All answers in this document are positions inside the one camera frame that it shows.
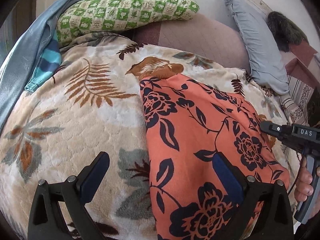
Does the orange floral blouse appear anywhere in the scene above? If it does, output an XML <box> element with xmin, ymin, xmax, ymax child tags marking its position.
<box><xmin>140</xmin><ymin>74</ymin><xmax>290</xmax><ymax>239</ymax></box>

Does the person right hand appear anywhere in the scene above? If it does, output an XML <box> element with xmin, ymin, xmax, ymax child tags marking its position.
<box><xmin>293</xmin><ymin>155</ymin><xmax>320</xmax><ymax>221</ymax></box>

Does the striped floral bedding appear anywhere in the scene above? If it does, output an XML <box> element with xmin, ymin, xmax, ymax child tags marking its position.
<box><xmin>280</xmin><ymin>75</ymin><xmax>317</xmax><ymax>126</ymax></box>

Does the grey-blue pillow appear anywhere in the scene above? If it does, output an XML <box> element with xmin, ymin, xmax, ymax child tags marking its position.
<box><xmin>223</xmin><ymin>0</ymin><xmax>289</xmax><ymax>95</ymax></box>

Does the pink quilted mattress cover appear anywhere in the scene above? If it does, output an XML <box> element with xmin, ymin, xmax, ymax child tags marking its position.
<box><xmin>131</xmin><ymin>14</ymin><xmax>251</xmax><ymax>73</ymax></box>

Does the dark furry garment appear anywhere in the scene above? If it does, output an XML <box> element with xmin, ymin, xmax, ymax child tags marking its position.
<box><xmin>266</xmin><ymin>11</ymin><xmax>308</xmax><ymax>53</ymax></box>

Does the cream leaf-pattern blanket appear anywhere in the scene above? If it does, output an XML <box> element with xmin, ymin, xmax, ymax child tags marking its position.
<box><xmin>1</xmin><ymin>33</ymin><xmax>299</xmax><ymax>239</ymax></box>

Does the light blue sweater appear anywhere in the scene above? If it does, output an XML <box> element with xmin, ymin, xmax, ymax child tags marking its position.
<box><xmin>1</xmin><ymin>0</ymin><xmax>80</xmax><ymax>129</ymax></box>

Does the teal striped garment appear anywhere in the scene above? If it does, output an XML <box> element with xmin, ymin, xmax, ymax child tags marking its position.
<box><xmin>24</xmin><ymin>30</ymin><xmax>62</xmax><ymax>93</ymax></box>

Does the green checkered pillow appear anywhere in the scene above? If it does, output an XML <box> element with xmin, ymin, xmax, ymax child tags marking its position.
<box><xmin>56</xmin><ymin>0</ymin><xmax>200</xmax><ymax>47</ymax></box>

